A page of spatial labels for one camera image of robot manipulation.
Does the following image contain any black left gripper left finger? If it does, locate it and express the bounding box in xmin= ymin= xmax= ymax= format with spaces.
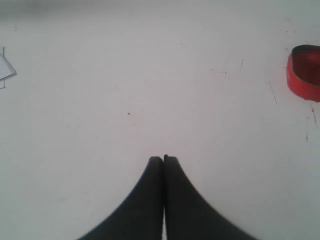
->
xmin=80 ymin=156 xmax=164 ymax=240

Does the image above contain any red ink paste tin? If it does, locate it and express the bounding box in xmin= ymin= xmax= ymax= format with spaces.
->
xmin=286 ymin=44 xmax=320 ymax=102

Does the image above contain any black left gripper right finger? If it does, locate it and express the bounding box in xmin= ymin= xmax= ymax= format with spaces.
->
xmin=163 ymin=155 xmax=254 ymax=240

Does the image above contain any white paper sheet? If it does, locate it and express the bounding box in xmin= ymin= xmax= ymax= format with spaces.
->
xmin=0 ymin=46 xmax=17 ymax=89

